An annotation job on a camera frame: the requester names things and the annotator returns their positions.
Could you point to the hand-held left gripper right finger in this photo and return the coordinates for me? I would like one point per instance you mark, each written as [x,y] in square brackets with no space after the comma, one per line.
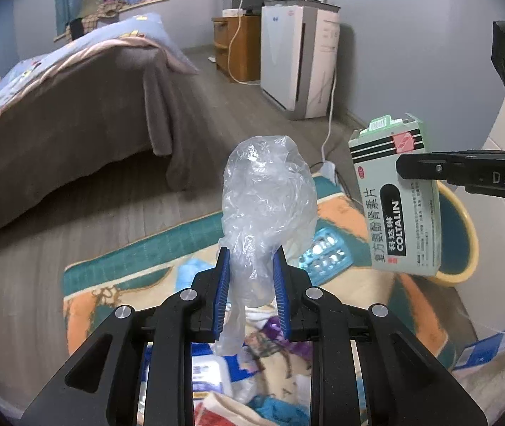
[281,293]

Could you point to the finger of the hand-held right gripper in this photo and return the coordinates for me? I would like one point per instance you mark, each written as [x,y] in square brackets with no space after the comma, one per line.
[456,171]

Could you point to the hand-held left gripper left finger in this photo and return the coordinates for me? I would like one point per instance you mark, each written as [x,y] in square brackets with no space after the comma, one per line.
[222,293]

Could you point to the yellow basin with blue inside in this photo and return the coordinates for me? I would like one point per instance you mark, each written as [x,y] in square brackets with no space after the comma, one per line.
[456,230]

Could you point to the pale green medicine box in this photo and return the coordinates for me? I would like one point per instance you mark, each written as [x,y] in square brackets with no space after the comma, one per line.
[394,230]

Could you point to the clear plastic bag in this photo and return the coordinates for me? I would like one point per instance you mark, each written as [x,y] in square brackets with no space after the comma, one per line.
[265,195]

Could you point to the purple wrapper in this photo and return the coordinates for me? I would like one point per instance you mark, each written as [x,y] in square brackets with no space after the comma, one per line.
[274,325]

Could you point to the blue pill blister pack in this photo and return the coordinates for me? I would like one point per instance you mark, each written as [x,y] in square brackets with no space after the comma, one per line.
[327,255]

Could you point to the white wet wipes pack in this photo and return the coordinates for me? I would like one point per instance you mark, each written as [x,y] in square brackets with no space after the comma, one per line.
[208,375]

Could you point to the horse printed mat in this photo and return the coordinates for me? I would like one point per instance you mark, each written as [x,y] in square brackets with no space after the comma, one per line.
[115,284]

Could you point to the red and white package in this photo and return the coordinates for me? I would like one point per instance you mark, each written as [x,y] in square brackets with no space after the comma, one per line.
[217,412]

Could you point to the white power strip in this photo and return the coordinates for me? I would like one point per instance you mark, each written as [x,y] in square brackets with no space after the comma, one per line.
[327,172]

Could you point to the white air purifier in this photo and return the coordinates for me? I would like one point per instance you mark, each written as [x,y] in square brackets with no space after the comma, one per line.
[299,57]

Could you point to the bed with grey skirt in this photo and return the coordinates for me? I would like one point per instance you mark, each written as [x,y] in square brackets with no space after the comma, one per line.
[79,133]

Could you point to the wooden cabinet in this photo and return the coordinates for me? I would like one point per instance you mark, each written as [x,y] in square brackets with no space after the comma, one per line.
[239,49]

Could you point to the small white box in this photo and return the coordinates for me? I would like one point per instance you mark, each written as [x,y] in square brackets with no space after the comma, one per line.
[232,12]

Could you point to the light blue patterned quilt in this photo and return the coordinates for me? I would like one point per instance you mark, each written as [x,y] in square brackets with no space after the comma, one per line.
[35,66]

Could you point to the pile of clothes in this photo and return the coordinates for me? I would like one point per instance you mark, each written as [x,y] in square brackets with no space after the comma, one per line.
[101,9]

